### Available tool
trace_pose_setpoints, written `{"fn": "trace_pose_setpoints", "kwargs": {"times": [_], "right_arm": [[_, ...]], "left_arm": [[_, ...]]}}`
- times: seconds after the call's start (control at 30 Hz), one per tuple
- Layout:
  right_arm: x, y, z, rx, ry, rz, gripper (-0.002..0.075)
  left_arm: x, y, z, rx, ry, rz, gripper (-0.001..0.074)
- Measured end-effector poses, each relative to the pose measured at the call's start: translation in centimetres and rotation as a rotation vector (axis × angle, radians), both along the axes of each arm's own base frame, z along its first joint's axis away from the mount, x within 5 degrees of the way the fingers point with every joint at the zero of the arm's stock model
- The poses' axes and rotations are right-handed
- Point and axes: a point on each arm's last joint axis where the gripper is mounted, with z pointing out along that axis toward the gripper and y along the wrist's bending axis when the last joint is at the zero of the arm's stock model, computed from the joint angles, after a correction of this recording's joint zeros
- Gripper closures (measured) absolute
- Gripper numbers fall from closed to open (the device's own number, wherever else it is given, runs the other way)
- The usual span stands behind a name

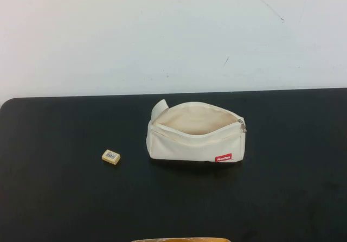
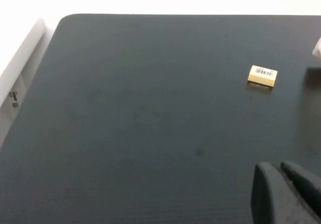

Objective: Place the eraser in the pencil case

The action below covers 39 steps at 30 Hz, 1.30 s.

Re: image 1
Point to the yellow eraser with barcode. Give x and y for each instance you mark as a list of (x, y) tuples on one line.
[(111, 155)]

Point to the white fabric pencil case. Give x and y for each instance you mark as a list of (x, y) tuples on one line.
[(184, 147)]

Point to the yellow cardboard box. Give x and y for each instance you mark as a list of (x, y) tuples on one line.
[(179, 239)]

